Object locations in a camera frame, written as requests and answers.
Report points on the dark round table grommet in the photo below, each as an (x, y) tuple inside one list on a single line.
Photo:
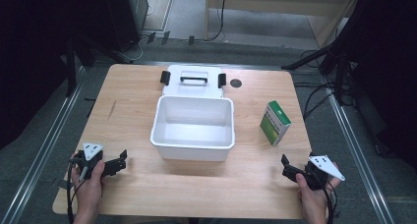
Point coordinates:
[(235, 83)]

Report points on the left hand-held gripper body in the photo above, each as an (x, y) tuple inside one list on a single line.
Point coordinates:
[(93, 158)]

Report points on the white plastic storage box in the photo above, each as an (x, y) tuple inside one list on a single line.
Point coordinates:
[(193, 129)]

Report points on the person's left hand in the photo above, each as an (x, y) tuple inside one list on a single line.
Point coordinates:
[(90, 188)]

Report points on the black cabinet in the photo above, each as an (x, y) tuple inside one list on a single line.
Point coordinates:
[(128, 17)]

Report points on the person's right hand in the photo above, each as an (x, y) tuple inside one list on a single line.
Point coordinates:
[(311, 197)]

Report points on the dark curtain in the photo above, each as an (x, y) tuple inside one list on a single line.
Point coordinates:
[(390, 70), (29, 53)]

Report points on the black tripod stand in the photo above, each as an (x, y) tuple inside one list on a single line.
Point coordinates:
[(327, 58)]

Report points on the metal floor rail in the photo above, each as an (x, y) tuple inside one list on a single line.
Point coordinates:
[(357, 158), (39, 155)]

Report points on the black metal stand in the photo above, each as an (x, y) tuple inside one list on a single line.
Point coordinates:
[(70, 70)]

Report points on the light wooden frame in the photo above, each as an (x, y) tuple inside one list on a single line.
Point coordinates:
[(262, 4)]

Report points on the green and white carton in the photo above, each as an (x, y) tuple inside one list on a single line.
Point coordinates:
[(274, 124)]

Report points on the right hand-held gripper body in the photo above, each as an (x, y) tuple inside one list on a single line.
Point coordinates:
[(323, 170)]

